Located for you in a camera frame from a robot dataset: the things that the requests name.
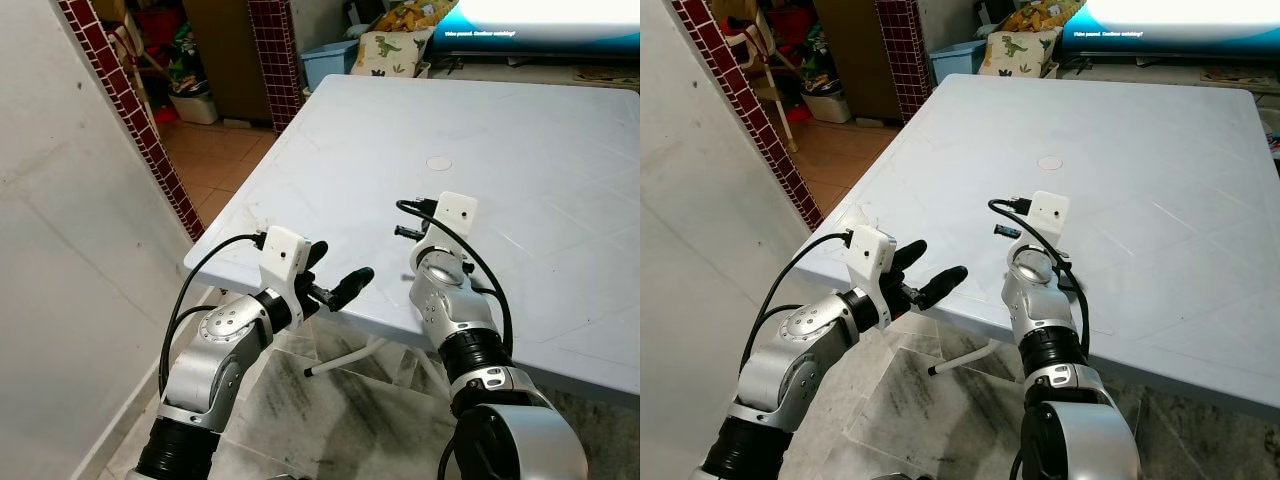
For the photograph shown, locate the white metal table leg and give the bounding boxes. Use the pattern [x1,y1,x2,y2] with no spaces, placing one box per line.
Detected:
[305,340,387,379]
[928,340,1002,377]

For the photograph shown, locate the white plastic table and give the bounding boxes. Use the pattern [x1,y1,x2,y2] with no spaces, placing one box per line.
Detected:
[795,73,1280,421]
[183,73,641,406]

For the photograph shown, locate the white plastic bin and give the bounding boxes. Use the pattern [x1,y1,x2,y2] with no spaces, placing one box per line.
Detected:
[170,90,220,127]
[803,90,852,125]

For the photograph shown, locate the blue storage box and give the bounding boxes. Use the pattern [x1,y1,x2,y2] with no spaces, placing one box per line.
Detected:
[928,38,989,87]
[300,40,361,92]

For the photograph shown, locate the dinosaur print pillow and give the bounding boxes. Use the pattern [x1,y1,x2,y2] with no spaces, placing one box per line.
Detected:
[350,30,436,80]
[980,30,1061,80]

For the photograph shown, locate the red tiled pillar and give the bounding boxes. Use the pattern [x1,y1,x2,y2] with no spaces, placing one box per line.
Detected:
[875,0,932,122]
[247,0,304,132]

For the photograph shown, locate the brown wooden door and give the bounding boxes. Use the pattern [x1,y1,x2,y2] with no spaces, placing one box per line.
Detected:
[183,0,272,126]
[812,0,901,122]

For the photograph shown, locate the yellow patterned cushion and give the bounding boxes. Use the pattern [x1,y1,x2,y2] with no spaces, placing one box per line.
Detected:
[1000,0,1086,37]
[375,0,461,37]

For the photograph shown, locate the wooden chair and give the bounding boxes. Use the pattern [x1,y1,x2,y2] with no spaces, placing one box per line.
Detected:
[728,14,803,153]
[108,18,173,133]

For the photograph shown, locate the television screen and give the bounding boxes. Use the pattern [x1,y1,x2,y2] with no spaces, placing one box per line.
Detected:
[430,0,641,57]
[1060,0,1280,57]

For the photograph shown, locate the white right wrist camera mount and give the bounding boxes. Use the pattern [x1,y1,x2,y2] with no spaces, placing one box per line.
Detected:
[432,191,479,253]
[1028,190,1071,251]

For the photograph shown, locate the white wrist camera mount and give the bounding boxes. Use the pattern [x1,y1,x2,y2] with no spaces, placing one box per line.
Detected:
[432,191,479,253]
[1028,190,1071,251]
[845,226,898,301]
[258,226,309,301]

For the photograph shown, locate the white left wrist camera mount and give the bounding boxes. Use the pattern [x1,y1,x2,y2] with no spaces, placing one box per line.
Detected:
[258,226,309,301]
[845,226,898,301]

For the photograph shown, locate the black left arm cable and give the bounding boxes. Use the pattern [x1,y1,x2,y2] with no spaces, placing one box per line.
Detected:
[158,232,269,396]
[738,232,853,401]

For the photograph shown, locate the red tiled wall edge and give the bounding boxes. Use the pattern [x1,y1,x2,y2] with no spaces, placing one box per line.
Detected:
[58,0,206,242]
[672,0,826,232]

